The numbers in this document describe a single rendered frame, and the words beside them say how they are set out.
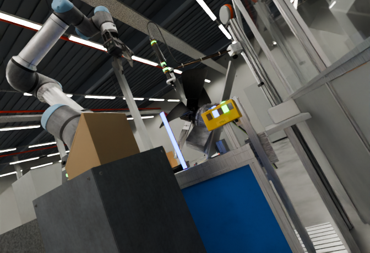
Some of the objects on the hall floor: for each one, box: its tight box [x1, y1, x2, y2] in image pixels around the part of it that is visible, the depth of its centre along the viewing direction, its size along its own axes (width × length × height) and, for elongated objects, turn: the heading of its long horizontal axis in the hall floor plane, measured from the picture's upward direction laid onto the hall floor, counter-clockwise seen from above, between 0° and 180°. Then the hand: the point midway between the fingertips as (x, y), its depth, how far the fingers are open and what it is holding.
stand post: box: [216, 139, 229, 154], centre depth 131 cm, size 4×9×91 cm, turn 91°
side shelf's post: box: [284, 126, 361, 253], centre depth 113 cm, size 4×4×83 cm
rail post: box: [249, 159, 306, 253], centre depth 76 cm, size 4×4×78 cm
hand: (127, 69), depth 93 cm, fingers open, 6 cm apart
